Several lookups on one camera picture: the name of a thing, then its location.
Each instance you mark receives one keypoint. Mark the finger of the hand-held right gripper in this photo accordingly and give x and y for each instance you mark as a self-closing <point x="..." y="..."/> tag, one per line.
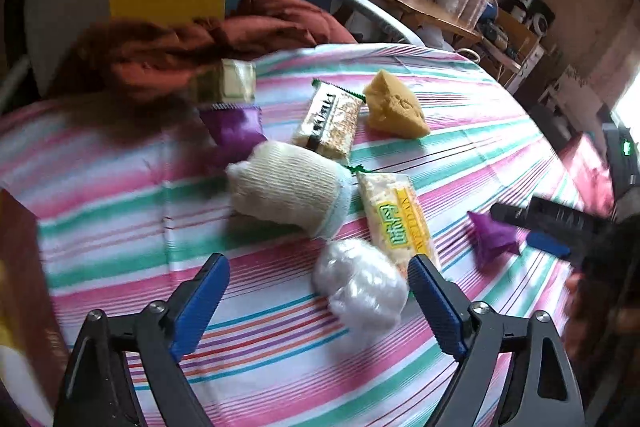
<point x="547" y="244"/>
<point x="560" y="222"/>

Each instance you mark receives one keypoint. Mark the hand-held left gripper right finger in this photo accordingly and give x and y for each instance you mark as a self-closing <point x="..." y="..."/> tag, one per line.
<point x="435" y="307"/>

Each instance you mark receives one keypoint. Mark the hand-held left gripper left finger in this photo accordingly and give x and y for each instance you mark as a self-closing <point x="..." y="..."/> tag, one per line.
<point x="200" y="307"/>

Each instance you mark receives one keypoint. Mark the purple snack packet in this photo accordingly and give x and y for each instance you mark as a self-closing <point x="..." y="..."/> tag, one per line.
<point x="232" y="132"/>
<point x="492" y="239"/>

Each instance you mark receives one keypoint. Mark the white cotton ball bag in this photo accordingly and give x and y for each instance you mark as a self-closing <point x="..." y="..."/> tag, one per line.
<point x="360" y="287"/>

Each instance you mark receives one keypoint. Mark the yellow label snack packet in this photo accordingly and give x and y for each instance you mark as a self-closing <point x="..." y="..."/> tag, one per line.
<point x="395" y="217"/>

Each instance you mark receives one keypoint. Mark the cream bandage roll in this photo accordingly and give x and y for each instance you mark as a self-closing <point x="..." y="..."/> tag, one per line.
<point x="290" y="189"/>

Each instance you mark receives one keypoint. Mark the green and gold small box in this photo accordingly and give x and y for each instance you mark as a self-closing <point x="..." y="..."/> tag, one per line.
<point x="230" y="82"/>

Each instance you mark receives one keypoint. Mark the red cloth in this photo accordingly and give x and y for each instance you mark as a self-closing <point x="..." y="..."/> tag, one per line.
<point x="587" y="167"/>

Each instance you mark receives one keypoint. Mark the striped bed sheet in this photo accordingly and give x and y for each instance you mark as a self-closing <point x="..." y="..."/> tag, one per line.
<point x="150" y="207"/>

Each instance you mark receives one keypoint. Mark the cluttered wooden shelf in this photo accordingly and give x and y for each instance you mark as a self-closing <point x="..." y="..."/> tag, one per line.
<point x="515" y="32"/>

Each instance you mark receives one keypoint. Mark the yellow wedge sponge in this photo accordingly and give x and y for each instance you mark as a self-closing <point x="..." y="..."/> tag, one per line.
<point x="395" y="107"/>

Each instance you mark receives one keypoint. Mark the clear wrapped cereal bar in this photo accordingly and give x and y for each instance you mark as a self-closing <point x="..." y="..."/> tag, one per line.
<point x="327" y="122"/>

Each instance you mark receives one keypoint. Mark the wooden desk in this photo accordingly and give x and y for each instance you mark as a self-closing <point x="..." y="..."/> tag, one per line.
<point x="425" y="9"/>

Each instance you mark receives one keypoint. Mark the brown crumpled cloth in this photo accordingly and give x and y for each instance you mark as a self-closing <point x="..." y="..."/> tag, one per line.
<point x="165" y="52"/>

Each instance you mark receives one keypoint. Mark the grey bed rail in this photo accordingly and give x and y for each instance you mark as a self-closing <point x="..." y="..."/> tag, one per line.
<point x="380" y="19"/>

